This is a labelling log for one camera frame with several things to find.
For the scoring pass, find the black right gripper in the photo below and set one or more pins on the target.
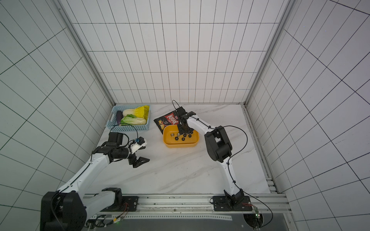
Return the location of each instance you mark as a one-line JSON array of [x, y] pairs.
[[184, 127]]

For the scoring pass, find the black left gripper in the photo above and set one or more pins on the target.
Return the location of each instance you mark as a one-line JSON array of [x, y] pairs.
[[137, 162]]

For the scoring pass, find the yellow plastic storage box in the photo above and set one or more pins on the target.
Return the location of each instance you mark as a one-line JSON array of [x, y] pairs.
[[170, 142]]

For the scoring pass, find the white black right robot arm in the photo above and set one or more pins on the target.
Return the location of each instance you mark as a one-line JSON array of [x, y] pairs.
[[219, 149]]

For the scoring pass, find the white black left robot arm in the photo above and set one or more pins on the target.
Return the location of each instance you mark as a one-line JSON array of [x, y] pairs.
[[81, 182]]

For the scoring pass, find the black red snack bag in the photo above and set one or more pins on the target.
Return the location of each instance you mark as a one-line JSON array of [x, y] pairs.
[[170, 118]]

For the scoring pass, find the blue plastic basket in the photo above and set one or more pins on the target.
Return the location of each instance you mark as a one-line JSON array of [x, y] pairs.
[[112, 124]]

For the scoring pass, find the green toy cabbage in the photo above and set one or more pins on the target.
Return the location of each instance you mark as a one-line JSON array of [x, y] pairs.
[[132, 120]]

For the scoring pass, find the purple toy eggplant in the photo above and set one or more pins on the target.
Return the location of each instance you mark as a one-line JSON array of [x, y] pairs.
[[119, 117]]

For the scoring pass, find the yellow toy cabbage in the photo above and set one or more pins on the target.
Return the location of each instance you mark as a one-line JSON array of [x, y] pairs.
[[141, 112]]

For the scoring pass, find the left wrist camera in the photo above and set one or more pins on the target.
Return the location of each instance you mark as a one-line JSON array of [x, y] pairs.
[[138, 144]]

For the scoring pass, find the aluminium mounting rail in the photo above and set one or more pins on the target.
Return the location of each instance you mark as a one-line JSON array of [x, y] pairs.
[[266, 208]]

